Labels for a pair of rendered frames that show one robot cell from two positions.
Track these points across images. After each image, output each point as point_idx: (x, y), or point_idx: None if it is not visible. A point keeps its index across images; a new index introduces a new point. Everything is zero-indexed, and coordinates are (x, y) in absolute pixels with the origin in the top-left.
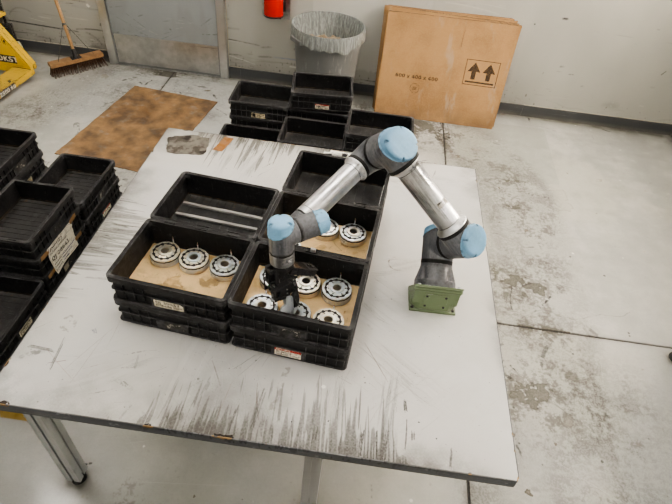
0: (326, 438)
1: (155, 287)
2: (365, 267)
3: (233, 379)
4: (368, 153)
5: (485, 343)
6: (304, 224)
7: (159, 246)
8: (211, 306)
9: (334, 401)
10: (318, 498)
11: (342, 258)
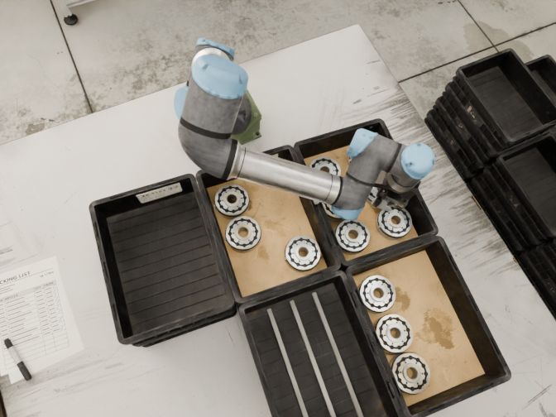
0: (422, 137)
1: (480, 311)
2: (300, 143)
3: None
4: (232, 127)
5: (256, 69)
6: (393, 141)
7: (410, 385)
8: (438, 256)
9: None
10: None
11: None
